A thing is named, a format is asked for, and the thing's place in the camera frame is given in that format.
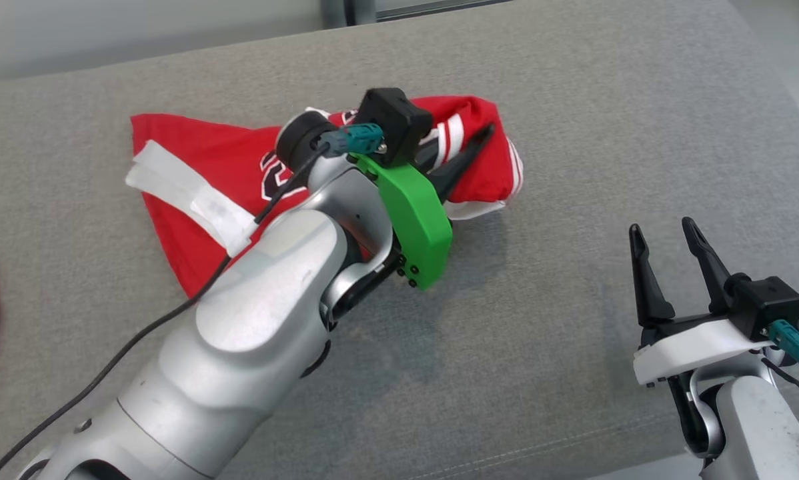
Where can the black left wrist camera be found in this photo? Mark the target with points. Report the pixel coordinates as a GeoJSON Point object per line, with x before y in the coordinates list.
{"type": "Point", "coordinates": [393, 120]}

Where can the red Bulls 23 jersey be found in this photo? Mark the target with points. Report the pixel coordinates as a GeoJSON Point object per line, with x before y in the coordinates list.
{"type": "Point", "coordinates": [193, 143]}

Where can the grey fabric sofa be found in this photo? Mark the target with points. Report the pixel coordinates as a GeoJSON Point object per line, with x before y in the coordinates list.
{"type": "Point", "coordinates": [606, 113]}

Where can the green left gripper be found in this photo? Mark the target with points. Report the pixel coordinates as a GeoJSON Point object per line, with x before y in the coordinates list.
{"type": "Point", "coordinates": [416, 220]}

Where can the grey rounded partition post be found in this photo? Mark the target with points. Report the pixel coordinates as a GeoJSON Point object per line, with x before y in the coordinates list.
{"type": "Point", "coordinates": [333, 12]}
{"type": "Point", "coordinates": [361, 10]}

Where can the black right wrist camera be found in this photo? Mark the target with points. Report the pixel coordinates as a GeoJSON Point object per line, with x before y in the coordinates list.
{"type": "Point", "coordinates": [769, 300]}

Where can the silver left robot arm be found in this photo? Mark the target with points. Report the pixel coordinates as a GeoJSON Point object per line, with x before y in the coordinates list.
{"type": "Point", "coordinates": [259, 313]}

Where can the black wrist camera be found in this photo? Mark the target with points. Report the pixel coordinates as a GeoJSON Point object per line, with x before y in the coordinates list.
{"type": "Point", "coordinates": [769, 300]}
{"type": "Point", "coordinates": [393, 120]}

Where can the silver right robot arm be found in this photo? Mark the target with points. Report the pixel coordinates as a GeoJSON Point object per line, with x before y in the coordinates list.
{"type": "Point", "coordinates": [753, 426]}

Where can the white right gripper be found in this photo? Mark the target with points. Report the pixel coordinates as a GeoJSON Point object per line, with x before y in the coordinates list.
{"type": "Point", "coordinates": [693, 346]}

